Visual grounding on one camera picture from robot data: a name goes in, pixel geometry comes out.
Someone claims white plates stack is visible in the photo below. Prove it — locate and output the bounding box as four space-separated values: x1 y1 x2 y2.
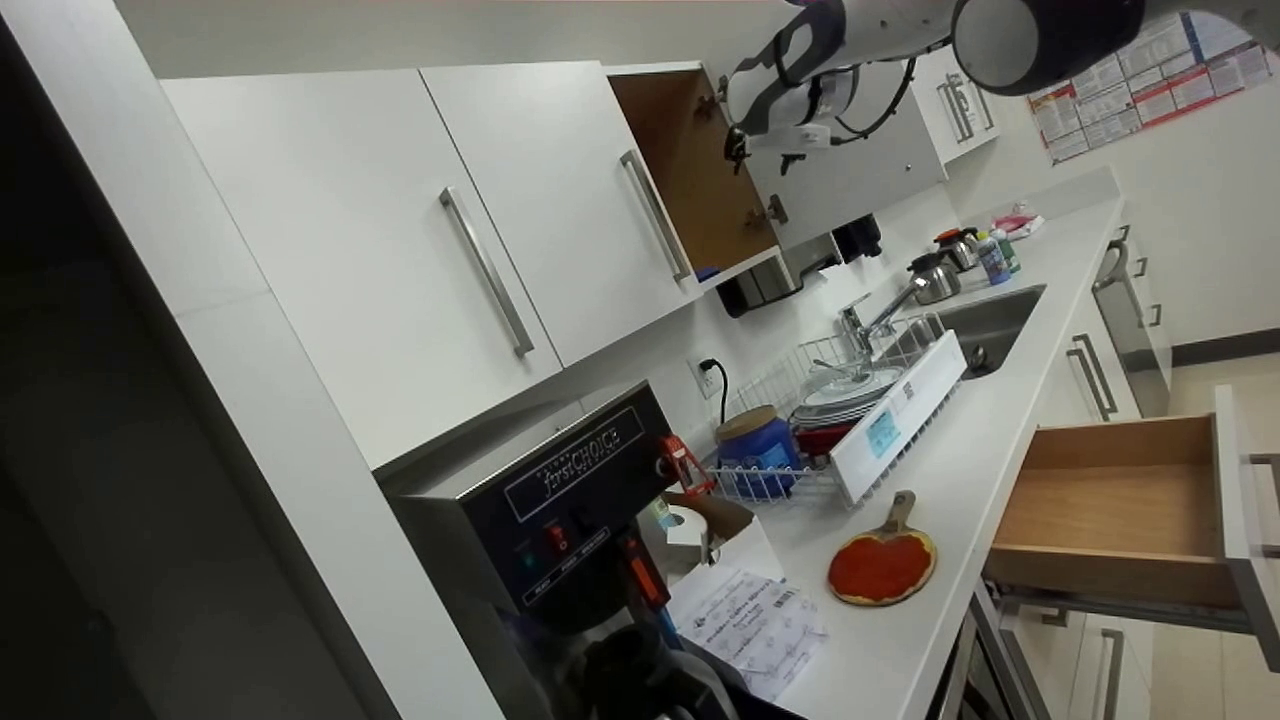
791 358 912 433

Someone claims white lower cabinet drawer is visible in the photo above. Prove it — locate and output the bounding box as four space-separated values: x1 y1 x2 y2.
1012 603 1166 720

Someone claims white lower cabinet door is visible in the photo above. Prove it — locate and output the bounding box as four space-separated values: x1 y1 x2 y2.
1032 286 1151 433

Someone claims white cabinet door long handle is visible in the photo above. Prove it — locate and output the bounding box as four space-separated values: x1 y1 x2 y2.
420 57 709 374
155 66 570 473

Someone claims white board blue label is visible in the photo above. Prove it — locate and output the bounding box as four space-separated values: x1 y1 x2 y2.
830 329 972 513

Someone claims black built-in oven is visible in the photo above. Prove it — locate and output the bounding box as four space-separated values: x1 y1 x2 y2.
935 584 1057 720

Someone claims steel kitchen faucet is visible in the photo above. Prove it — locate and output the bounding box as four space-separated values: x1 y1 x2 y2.
835 274 935 374

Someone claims printed notice sheet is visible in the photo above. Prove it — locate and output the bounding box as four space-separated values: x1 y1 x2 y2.
931 57 1002 154

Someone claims black steel coffee machine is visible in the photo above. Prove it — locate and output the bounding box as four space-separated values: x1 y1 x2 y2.
376 381 753 720

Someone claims black paper towel dispenser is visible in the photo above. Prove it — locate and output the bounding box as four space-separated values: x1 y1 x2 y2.
713 252 810 319

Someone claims small black wall box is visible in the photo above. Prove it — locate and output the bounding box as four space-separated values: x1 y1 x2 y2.
831 211 888 265

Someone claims printed paper sheet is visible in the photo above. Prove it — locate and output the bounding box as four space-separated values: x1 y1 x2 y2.
663 565 831 710

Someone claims pink small item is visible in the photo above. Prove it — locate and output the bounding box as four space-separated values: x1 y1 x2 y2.
993 205 1053 246

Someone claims steel kitchen sink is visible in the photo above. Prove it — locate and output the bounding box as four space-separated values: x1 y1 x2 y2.
931 282 1053 381

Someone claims glass coffee pot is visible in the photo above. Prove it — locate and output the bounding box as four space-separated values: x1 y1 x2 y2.
551 623 725 720

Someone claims steel kettle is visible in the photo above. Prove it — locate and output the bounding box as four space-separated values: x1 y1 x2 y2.
907 248 963 303

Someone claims red handled decanter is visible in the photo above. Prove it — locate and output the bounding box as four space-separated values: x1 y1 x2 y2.
653 433 761 547

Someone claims blue container cork lid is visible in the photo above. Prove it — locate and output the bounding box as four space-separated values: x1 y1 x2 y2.
713 403 810 510

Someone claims wooden drawer white front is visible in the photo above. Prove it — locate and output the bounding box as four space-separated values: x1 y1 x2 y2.
982 383 1280 671

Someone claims open white cabinet door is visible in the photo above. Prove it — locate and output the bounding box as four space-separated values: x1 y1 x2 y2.
705 0 954 252

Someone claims blue cup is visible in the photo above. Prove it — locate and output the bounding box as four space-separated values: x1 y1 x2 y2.
978 231 1026 294

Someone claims red bowl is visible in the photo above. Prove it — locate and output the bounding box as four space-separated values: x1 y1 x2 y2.
791 418 858 459

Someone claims white wire dish rack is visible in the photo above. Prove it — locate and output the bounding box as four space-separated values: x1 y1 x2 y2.
705 336 935 513

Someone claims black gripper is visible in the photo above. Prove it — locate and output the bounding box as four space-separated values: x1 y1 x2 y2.
725 93 822 182

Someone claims wall calendar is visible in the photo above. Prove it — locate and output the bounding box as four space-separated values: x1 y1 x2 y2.
1026 14 1280 171

